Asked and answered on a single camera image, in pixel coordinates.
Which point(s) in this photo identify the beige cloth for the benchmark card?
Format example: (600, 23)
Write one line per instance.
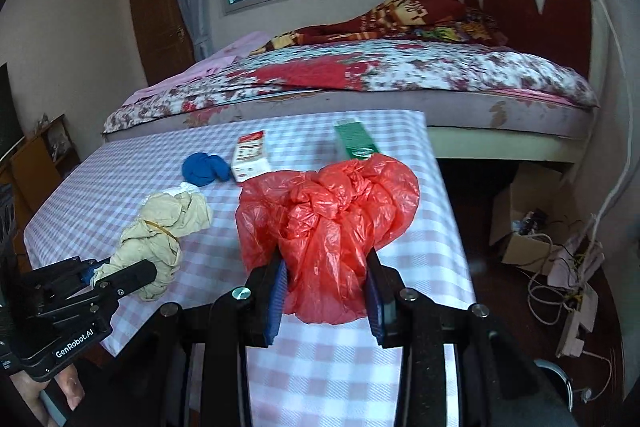
(160, 232)

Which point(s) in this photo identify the floral bedsheet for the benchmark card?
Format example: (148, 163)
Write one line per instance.
(400, 72)

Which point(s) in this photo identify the red and white headboard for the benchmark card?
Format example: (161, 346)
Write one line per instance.
(560, 17)

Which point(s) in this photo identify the white bed frame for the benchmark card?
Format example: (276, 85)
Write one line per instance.
(500, 147)

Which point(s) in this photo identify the cardboard box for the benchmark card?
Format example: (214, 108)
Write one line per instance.
(520, 247)

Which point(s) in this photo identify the brown wooden door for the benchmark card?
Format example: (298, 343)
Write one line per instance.
(160, 17)

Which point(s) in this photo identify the checkered tablecloth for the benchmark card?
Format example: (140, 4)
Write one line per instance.
(125, 167)

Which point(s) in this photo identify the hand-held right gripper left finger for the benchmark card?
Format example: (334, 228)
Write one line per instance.
(272, 307)

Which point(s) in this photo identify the red plastic bag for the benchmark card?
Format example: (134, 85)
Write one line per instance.
(330, 227)

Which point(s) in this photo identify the wooden shelf cabinet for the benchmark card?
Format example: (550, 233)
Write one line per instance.
(35, 167)

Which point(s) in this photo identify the blue cloth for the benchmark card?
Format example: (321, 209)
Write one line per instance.
(202, 169)

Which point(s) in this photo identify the red and white box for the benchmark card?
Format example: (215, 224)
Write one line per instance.
(250, 157)

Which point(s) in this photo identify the pink sheet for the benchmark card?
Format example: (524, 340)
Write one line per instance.
(210, 67)

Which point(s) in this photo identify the white cloth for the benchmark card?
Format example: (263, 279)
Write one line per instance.
(181, 190)

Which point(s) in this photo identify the black television screen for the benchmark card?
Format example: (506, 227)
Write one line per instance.
(7, 112)

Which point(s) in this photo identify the person's left hand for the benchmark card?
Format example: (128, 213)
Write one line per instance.
(70, 387)

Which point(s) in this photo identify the red printed blanket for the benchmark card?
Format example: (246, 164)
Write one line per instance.
(400, 14)

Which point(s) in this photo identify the green box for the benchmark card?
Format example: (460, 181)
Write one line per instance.
(355, 139)

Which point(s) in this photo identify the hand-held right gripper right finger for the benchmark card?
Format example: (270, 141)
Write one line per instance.
(377, 312)

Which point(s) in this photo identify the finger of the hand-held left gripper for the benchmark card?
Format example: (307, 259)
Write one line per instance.
(130, 277)
(89, 276)

